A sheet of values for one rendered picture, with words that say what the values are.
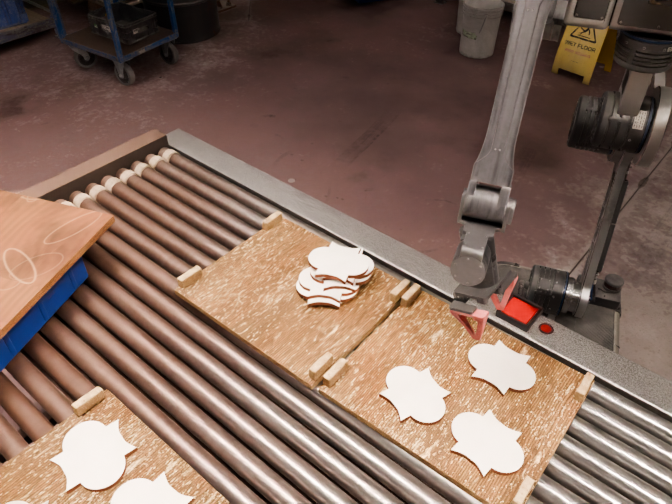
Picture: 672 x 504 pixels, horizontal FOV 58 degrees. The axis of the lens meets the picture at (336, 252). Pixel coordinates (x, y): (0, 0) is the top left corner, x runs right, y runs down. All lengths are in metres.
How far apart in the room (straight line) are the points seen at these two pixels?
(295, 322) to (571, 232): 2.13
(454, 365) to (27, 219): 1.00
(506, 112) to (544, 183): 2.54
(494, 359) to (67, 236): 0.95
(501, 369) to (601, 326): 1.21
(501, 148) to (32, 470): 0.94
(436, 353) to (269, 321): 0.35
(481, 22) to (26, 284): 3.95
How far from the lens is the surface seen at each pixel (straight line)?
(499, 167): 0.99
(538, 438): 1.18
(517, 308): 1.38
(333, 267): 1.31
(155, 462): 1.14
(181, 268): 1.47
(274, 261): 1.43
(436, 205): 3.20
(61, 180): 1.81
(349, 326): 1.28
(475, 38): 4.82
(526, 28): 1.00
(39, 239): 1.46
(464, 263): 0.97
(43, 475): 1.19
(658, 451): 1.27
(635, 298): 2.96
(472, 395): 1.20
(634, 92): 1.63
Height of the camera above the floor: 1.89
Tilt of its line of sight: 41 degrees down
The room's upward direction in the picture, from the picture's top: straight up
